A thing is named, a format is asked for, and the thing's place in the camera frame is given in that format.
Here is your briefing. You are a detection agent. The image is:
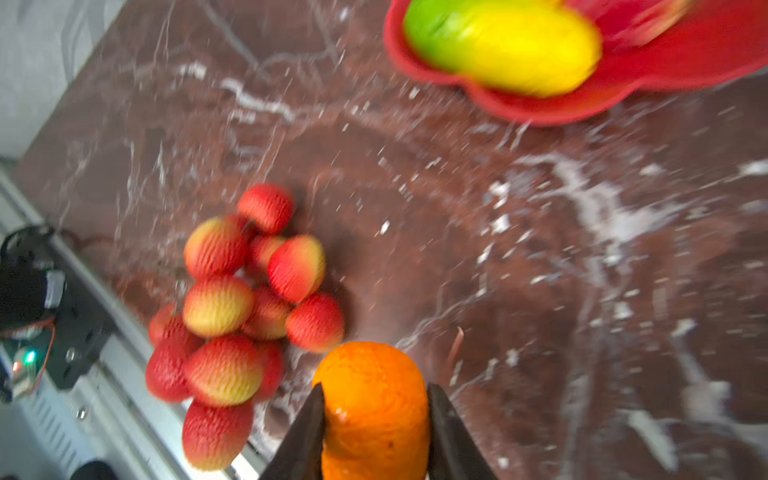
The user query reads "green yellow fake mango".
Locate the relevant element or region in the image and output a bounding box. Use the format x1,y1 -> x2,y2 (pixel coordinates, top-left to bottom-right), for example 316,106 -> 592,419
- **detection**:
403,1 -> 602,98

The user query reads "orange fake tangerine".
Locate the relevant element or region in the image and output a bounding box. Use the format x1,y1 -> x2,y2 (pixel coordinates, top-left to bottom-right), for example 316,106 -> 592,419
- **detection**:
312,341 -> 431,479

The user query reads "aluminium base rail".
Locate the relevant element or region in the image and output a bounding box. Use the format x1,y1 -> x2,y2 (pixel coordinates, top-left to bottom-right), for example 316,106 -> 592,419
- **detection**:
0,167 -> 271,480

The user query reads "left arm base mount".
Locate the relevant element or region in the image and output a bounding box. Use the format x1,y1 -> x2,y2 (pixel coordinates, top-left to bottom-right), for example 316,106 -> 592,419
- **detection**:
1,225 -> 115,390

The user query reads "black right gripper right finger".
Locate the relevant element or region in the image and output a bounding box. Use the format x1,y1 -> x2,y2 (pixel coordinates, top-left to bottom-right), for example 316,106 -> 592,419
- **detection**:
427,383 -> 497,480

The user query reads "red flower-shaped fruit bowl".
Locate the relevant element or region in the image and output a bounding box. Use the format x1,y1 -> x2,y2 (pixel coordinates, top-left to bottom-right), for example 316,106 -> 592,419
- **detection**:
383,1 -> 767,126

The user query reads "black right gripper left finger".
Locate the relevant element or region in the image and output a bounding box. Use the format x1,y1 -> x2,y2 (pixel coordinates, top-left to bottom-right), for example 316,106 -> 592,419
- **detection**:
259,383 -> 325,480

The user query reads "red fake lychee bunch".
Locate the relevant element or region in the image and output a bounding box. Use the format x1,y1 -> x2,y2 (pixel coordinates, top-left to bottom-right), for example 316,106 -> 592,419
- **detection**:
145,183 -> 345,472

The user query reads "green circuit board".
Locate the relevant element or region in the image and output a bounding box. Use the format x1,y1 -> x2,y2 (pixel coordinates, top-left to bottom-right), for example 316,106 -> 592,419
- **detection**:
1,338 -> 51,404

